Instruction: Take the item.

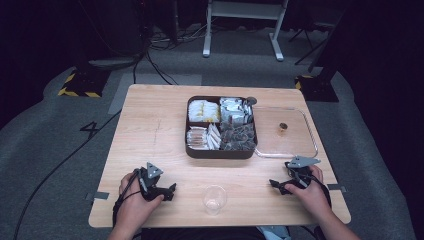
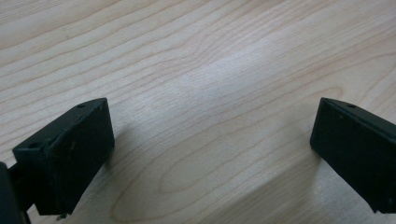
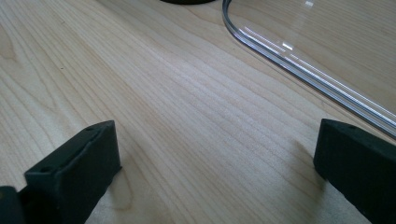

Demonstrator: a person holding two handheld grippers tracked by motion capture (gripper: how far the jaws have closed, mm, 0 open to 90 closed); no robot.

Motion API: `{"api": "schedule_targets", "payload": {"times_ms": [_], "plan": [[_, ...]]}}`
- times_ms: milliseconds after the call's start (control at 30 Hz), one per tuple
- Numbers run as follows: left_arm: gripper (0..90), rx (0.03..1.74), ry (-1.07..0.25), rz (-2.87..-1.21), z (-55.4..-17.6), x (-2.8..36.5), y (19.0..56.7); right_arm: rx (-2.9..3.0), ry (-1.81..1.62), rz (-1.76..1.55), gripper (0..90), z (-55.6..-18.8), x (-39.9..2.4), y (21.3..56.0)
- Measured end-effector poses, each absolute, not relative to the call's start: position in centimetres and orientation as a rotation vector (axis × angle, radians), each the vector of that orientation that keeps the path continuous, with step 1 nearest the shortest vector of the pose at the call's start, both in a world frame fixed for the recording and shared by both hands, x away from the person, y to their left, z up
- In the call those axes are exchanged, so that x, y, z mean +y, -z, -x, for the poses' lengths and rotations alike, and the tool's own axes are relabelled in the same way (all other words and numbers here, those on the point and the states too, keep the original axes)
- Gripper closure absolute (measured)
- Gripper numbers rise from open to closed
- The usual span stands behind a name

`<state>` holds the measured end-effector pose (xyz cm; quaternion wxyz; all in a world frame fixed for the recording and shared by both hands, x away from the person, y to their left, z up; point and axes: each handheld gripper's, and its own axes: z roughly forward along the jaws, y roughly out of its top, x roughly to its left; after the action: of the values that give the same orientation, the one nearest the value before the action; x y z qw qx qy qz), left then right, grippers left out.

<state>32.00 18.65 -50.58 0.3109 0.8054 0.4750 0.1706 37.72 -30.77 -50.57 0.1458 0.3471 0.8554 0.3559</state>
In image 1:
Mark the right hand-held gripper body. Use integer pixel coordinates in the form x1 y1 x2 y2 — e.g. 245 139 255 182
284 155 322 192

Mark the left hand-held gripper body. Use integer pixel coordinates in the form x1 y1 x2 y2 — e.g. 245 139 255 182
134 161 169 202

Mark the person's right hand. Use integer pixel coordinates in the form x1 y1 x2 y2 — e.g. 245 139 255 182
284 165 332 222

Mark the person's left hand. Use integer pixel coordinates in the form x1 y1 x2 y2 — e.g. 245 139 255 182
117 172 165 232

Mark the clear lid with knob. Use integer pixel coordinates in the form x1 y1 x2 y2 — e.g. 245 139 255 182
250 105 319 160

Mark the grey tape strip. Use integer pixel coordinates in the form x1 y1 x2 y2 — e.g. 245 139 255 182
326 183 348 194
85 191 110 202

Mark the clear plastic cup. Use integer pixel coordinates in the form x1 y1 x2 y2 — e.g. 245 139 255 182
202 184 228 216

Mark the person's light blue clothing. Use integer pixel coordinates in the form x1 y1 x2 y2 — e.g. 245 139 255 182
257 225 292 240

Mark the person's dark clothing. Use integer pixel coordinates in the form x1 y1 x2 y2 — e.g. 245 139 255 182
139 226 267 240

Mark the pile of clear wrapped packets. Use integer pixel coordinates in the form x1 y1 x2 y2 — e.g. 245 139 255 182
186 126 209 150

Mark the brown compartment box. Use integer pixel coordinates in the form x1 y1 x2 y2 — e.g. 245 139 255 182
184 95 258 160

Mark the pile of dark patterned packets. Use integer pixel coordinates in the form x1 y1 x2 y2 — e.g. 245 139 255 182
219 122 257 152

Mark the pile of white stick packets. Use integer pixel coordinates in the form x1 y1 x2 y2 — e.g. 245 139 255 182
206 123 222 151

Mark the pile of white yellow packets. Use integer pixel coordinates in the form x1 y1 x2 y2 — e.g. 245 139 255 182
188 99 221 123

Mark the pile of silver packets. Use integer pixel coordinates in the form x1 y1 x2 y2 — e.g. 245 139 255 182
219 96 253 125

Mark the black stand base striped tape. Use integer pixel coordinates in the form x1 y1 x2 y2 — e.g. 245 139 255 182
294 74 340 103
57 66 112 99

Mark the black tripod stand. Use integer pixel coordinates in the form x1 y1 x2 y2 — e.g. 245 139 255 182
287 19 338 66

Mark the left hand-held gripper cable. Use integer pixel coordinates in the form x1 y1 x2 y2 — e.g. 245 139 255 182
112 168 144 231

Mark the hand-held gripper cable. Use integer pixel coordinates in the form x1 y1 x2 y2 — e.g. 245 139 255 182
112 168 144 231
308 173 333 209

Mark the right hand-held gripper cable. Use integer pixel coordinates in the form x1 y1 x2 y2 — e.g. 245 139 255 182
308 173 333 209

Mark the long black floor cable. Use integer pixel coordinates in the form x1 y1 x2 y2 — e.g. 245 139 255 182
12 109 122 240

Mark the bundle of floor cables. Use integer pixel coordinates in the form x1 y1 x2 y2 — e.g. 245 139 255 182
149 22 216 52

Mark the white metal stand frame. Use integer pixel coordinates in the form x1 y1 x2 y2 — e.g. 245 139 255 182
202 0 290 62

